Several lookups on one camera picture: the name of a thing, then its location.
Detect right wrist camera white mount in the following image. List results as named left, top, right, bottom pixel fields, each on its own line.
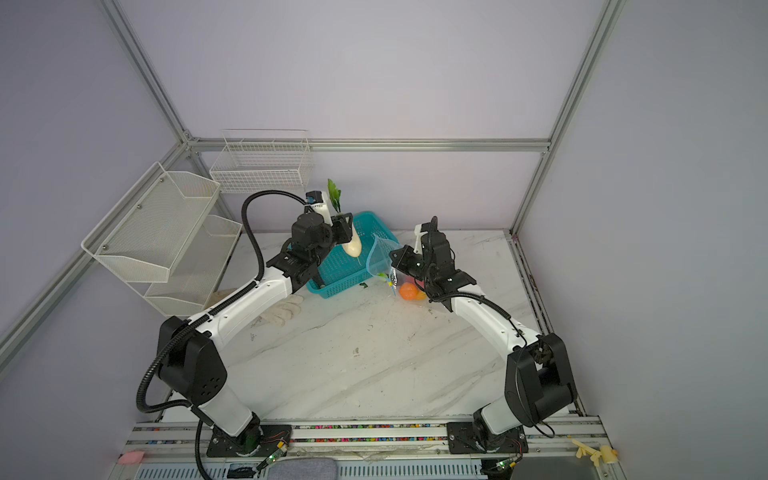
left=413, top=224, right=424, bottom=255

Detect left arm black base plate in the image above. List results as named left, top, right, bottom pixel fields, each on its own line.
left=206, top=424, right=293, bottom=458

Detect clear zip bag blue zipper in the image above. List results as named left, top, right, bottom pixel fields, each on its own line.
left=365, top=235, right=427, bottom=302

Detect pink sponge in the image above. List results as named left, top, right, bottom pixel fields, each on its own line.
left=117, top=450, right=145, bottom=465

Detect aluminium rail base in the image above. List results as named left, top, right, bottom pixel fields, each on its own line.
left=109, top=415, right=626, bottom=479

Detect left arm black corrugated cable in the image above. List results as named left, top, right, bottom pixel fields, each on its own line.
left=135, top=189, right=310, bottom=480

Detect beige tape scraps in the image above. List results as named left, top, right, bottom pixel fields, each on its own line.
left=571, top=439, right=618, bottom=467

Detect green leafy vegetable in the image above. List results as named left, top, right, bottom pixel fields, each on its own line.
left=327, top=178, right=342, bottom=214

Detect teal plastic basket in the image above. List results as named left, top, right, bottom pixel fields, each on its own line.
left=306, top=211, right=398, bottom=299

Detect grey cloth pad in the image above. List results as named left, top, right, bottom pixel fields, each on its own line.
left=267, top=458, right=339, bottom=480

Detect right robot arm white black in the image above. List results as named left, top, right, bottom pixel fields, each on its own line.
left=389, top=217, right=578, bottom=438

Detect white wire wall basket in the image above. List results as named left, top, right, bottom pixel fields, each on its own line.
left=209, top=129, right=314, bottom=194

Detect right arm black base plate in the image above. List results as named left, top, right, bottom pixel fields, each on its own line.
left=446, top=422, right=529, bottom=454

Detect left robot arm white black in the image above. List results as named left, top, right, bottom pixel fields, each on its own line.
left=148, top=208, right=357, bottom=442

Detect orange tangerine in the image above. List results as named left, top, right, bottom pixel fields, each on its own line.
left=398, top=282, right=423, bottom=301

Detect white mesh two-tier shelf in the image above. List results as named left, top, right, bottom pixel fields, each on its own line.
left=81, top=163, right=241, bottom=317

